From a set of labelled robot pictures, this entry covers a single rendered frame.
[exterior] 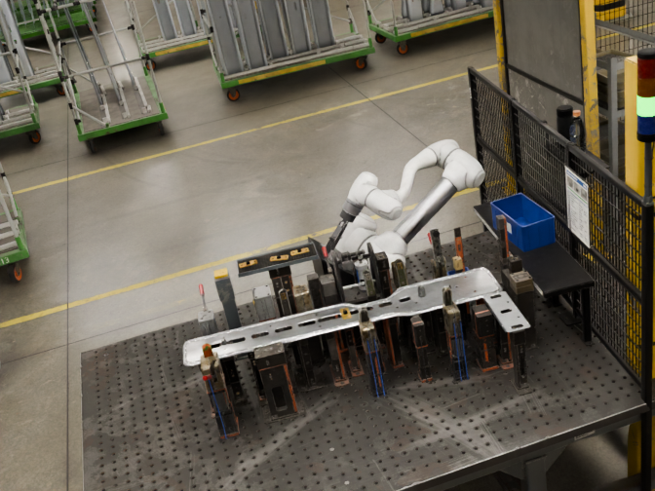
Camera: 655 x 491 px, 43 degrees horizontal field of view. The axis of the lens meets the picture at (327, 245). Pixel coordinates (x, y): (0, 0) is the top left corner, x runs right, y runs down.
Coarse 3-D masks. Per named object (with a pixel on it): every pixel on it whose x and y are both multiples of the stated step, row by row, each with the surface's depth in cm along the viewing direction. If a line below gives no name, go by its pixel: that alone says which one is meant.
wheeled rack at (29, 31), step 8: (88, 8) 1590; (64, 16) 1576; (72, 16) 1561; (80, 16) 1546; (32, 24) 1553; (40, 24) 1538; (48, 24) 1523; (56, 24) 1509; (64, 24) 1500; (80, 24) 1507; (88, 24) 1522; (24, 32) 1495; (32, 32) 1488; (40, 32) 1490; (16, 40) 1482
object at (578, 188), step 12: (564, 168) 342; (576, 180) 333; (576, 192) 336; (588, 192) 324; (576, 204) 339; (588, 204) 327; (576, 216) 342; (588, 216) 330; (576, 228) 345; (588, 228) 333; (588, 240) 335
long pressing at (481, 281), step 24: (408, 288) 363; (432, 288) 360; (456, 288) 356; (480, 288) 353; (312, 312) 360; (336, 312) 356; (384, 312) 350; (408, 312) 347; (216, 336) 356; (240, 336) 353; (264, 336) 350; (288, 336) 347; (312, 336) 345; (192, 360) 343
